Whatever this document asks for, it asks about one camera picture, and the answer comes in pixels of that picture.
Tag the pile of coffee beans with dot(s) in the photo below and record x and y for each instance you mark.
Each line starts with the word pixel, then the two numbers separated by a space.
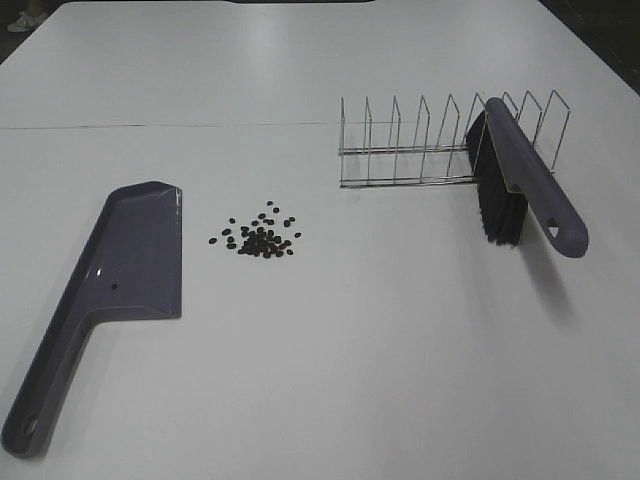
pixel 268 234

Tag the purple plastic dustpan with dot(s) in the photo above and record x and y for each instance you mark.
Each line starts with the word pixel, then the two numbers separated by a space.
pixel 130 269

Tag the purple brush black bristles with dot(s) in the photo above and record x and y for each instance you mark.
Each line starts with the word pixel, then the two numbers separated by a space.
pixel 512 179

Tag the white sneaker in background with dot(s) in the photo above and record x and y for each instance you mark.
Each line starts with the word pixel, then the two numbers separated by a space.
pixel 26 22

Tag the chrome wire dish rack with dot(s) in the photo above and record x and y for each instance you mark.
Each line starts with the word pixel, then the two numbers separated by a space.
pixel 428 146

